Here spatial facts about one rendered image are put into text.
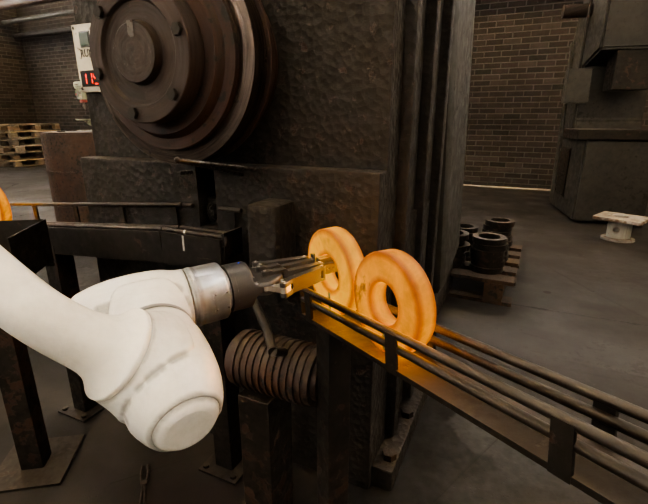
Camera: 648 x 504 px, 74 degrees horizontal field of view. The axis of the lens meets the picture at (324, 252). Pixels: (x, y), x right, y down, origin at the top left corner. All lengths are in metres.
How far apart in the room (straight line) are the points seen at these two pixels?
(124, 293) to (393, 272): 0.36
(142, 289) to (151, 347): 0.15
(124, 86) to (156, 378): 0.76
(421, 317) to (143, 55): 0.76
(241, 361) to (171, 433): 0.49
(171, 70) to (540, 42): 6.27
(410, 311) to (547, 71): 6.43
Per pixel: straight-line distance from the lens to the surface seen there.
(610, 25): 4.91
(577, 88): 4.86
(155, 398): 0.47
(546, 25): 7.00
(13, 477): 1.64
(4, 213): 1.80
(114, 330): 0.49
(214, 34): 0.99
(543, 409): 0.48
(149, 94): 1.05
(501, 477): 1.49
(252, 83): 0.97
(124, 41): 1.07
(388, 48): 1.01
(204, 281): 0.64
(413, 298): 0.59
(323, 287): 0.80
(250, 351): 0.94
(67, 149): 3.93
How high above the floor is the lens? 0.99
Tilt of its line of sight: 17 degrees down
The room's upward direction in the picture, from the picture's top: straight up
